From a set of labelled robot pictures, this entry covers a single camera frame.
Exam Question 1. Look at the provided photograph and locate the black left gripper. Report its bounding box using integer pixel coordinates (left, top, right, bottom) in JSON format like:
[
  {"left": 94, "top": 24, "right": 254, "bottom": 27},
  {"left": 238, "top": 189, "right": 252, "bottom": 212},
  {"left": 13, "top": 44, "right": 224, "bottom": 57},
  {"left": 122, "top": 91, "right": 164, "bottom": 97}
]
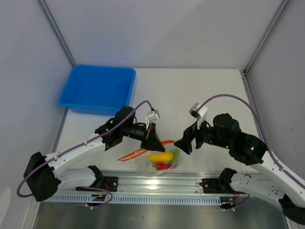
[{"left": 122, "top": 122, "right": 165, "bottom": 152}]

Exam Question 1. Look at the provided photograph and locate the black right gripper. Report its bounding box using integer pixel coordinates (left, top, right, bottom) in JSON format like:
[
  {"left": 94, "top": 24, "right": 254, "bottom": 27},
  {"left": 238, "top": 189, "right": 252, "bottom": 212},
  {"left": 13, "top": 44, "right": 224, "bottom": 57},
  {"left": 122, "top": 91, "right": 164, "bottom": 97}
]
[{"left": 173, "top": 115, "right": 231, "bottom": 155}]

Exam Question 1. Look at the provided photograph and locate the green grape bunch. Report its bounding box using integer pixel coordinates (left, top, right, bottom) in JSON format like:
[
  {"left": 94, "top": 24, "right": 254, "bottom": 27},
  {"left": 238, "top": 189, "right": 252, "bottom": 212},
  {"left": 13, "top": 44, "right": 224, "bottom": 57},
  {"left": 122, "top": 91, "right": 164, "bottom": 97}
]
[{"left": 170, "top": 148, "right": 181, "bottom": 168}]

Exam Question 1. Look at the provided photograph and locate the yellow lemon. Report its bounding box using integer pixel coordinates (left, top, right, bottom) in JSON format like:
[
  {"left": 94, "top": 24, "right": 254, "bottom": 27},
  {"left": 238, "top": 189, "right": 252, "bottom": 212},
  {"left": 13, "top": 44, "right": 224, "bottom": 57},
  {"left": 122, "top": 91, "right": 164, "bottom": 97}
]
[{"left": 147, "top": 151, "right": 173, "bottom": 163}]

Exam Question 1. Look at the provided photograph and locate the clear zip bag orange zipper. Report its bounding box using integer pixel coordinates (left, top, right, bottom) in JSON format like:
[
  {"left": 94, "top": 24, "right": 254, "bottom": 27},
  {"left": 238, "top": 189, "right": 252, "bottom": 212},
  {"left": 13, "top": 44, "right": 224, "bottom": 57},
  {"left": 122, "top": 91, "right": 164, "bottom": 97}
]
[{"left": 118, "top": 140, "right": 182, "bottom": 177}]

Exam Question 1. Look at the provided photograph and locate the red chili pepper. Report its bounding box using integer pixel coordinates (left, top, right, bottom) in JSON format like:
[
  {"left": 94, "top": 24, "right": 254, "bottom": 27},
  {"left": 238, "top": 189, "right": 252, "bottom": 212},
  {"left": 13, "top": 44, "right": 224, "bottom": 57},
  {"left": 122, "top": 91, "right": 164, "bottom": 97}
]
[{"left": 152, "top": 163, "right": 177, "bottom": 171}]

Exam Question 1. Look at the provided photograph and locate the white cauliflower with green leaves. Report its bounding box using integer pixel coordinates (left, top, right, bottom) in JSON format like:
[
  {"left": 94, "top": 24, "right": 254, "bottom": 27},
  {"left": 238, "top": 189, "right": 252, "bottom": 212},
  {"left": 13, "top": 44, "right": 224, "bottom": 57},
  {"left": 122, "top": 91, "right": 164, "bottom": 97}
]
[{"left": 143, "top": 162, "right": 158, "bottom": 176}]

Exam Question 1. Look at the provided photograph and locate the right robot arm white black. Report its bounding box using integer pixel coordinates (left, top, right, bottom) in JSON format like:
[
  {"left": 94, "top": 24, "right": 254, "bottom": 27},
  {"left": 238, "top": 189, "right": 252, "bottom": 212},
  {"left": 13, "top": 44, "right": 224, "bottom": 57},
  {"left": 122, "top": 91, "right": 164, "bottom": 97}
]
[{"left": 174, "top": 114, "right": 305, "bottom": 225}]

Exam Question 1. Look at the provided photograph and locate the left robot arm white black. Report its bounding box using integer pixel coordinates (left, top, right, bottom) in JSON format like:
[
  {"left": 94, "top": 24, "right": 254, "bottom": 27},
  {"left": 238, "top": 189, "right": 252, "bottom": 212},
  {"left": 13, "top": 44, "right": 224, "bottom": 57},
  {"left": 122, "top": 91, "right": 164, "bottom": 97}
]
[{"left": 23, "top": 106, "right": 165, "bottom": 202}]

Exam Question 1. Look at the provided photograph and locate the blue plastic bin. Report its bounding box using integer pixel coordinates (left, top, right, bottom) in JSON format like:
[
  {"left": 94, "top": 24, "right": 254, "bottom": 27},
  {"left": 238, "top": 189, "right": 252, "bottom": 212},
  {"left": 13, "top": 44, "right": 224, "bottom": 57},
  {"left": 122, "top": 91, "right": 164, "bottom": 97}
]
[{"left": 58, "top": 64, "right": 136, "bottom": 116}]

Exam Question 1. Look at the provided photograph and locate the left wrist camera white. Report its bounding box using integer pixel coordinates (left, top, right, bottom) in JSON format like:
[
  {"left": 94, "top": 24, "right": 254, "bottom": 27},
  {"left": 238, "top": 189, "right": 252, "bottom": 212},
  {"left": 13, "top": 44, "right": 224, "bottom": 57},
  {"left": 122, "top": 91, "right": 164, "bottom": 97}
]
[{"left": 145, "top": 110, "right": 160, "bottom": 129}]

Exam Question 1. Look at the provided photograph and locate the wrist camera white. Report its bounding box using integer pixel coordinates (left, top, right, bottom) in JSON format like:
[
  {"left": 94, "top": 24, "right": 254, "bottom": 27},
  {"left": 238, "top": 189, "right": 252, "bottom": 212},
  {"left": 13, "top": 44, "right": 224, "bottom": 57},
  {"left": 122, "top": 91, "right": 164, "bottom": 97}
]
[
  {"left": 145, "top": 110, "right": 160, "bottom": 129},
  {"left": 189, "top": 103, "right": 208, "bottom": 129}
]

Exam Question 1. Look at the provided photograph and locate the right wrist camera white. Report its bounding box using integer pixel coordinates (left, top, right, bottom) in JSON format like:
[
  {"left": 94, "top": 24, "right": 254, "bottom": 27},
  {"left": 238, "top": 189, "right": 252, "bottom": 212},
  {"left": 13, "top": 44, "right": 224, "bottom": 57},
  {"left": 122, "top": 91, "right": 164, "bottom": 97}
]
[{"left": 189, "top": 103, "right": 208, "bottom": 129}]

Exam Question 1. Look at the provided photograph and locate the aluminium mounting rail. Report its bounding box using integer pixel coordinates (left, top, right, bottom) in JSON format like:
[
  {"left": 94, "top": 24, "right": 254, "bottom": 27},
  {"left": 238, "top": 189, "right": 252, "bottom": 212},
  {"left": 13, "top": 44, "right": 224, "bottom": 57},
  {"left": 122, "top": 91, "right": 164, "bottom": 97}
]
[{"left": 54, "top": 169, "right": 272, "bottom": 197}]

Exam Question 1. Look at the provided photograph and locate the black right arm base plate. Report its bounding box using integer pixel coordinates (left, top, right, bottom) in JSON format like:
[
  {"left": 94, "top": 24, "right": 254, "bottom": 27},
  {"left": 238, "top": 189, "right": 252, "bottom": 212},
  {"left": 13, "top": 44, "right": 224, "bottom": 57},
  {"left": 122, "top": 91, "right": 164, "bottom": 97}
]
[{"left": 199, "top": 178, "right": 236, "bottom": 194}]

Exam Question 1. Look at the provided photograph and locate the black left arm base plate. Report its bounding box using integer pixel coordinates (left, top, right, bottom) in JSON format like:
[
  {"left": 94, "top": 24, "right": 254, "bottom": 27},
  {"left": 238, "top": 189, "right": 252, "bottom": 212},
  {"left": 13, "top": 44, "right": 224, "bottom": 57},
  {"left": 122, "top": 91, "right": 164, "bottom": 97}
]
[{"left": 75, "top": 177, "right": 119, "bottom": 192}]

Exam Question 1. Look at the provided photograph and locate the slotted grey cable duct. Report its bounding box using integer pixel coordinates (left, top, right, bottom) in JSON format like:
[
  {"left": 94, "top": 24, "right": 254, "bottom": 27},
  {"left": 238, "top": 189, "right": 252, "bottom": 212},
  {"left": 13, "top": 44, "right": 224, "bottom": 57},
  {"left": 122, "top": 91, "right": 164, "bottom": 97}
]
[{"left": 45, "top": 192, "right": 222, "bottom": 206}]

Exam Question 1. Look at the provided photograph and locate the right aluminium frame post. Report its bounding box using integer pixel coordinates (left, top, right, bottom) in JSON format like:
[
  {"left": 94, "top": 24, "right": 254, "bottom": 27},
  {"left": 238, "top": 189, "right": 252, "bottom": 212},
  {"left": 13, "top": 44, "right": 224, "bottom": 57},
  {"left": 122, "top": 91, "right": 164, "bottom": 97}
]
[{"left": 243, "top": 0, "right": 292, "bottom": 76}]

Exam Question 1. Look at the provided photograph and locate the aluminium frame post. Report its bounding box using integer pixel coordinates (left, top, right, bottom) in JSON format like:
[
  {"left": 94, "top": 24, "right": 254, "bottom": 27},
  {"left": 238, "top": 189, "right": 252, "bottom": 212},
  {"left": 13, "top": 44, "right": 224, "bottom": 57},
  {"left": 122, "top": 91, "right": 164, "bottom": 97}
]
[
  {"left": 36, "top": 0, "right": 76, "bottom": 67},
  {"left": 243, "top": 0, "right": 292, "bottom": 76}
]

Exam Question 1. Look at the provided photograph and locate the left aluminium frame post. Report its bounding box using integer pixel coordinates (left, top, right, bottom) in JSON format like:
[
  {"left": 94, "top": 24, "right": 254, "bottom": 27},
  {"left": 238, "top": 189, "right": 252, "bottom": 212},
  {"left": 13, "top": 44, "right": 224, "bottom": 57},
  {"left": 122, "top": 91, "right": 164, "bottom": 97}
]
[{"left": 36, "top": 0, "right": 76, "bottom": 67}]

